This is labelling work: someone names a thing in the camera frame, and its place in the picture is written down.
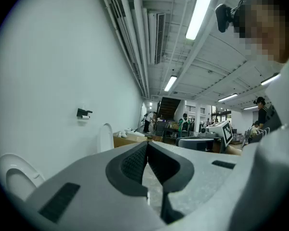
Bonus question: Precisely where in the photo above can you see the black storage cart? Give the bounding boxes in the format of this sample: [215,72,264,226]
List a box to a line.
[155,120,167,136]

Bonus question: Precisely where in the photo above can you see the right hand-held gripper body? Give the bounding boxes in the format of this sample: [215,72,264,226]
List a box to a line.
[175,120,234,154]

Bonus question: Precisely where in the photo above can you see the dark wooden staircase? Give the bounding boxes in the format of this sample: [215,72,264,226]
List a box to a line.
[158,97,181,119]

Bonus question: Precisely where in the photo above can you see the person's head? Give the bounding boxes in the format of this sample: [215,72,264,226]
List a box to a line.
[233,0,289,64]

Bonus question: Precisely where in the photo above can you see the person's right forearm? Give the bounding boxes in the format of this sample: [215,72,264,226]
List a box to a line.
[227,145,243,156]

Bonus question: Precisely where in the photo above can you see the white toilet seat lid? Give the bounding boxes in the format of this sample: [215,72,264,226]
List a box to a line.
[0,153,46,202]

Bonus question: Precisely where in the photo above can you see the black head camera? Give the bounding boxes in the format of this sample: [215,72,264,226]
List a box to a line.
[215,3,235,33]

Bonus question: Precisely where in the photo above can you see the brown cardboard box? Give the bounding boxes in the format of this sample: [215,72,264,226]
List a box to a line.
[113,132,149,149]

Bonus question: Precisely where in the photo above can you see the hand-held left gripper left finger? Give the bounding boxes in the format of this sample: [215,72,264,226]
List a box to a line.
[13,141,168,231]

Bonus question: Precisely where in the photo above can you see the white ceiling air conditioner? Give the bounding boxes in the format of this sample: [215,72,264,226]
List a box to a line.
[148,12,166,66]

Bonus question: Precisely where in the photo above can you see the bundle of white ceiling pipes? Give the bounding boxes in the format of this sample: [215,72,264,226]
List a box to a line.
[97,0,150,98]

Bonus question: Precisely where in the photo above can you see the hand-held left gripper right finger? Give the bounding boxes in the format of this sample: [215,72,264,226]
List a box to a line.
[147,141,242,226]

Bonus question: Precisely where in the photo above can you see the white boxy appliance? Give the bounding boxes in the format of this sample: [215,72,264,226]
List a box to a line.
[125,128,145,137]

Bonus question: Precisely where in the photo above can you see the dark work table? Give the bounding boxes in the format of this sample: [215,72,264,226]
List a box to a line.
[164,126,179,139]

